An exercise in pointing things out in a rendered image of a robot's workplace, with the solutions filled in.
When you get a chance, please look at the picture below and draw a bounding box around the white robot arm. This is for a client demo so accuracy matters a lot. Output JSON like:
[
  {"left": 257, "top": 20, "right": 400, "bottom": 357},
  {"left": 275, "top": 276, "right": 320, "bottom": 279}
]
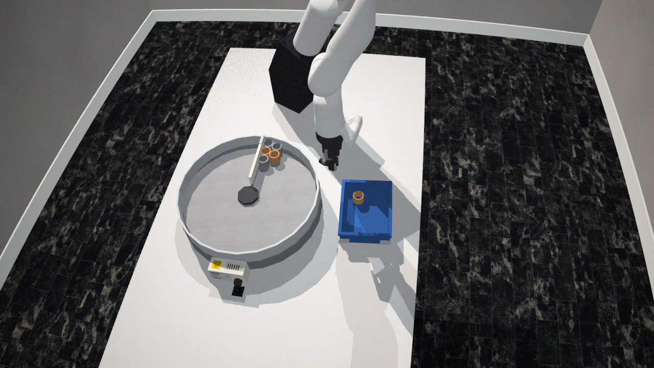
[{"left": 293, "top": 0, "right": 377, "bottom": 146}]

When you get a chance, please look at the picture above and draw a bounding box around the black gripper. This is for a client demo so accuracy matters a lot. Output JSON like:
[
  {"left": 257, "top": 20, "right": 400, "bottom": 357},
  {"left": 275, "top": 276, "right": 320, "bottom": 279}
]
[{"left": 316, "top": 132, "right": 343, "bottom": 171}]

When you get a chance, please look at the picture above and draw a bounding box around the blue open-top crate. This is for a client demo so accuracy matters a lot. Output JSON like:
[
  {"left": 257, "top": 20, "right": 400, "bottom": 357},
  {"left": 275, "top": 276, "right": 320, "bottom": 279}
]
[{"left": 338, "top": 179, "right": 392, "bottom": 245}]

